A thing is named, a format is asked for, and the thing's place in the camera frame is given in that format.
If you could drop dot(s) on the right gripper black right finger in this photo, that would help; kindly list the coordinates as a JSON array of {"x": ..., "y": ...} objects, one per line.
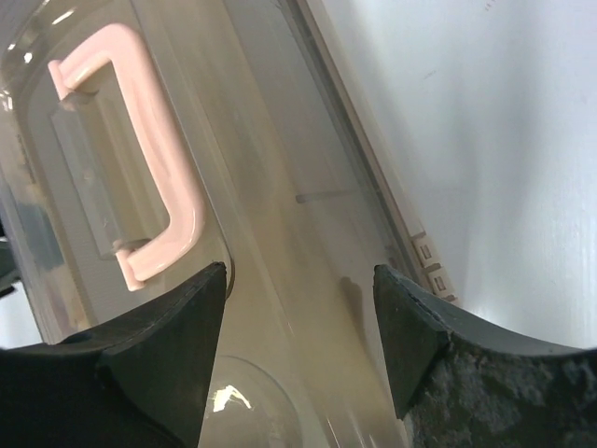
[{"x": 458, "y": 380}]

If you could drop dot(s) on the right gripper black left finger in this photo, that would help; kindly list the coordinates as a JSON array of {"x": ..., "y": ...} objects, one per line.
[{"x": 138, "y": 380}]

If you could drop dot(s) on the translucent brown tool box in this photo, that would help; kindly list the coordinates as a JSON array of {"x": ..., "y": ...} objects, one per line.
[{"x": 296, "y": 207}]

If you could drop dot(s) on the pink tool box handle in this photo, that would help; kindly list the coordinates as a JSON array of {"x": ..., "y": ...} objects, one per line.
[{"x": 155, "y": 131}]

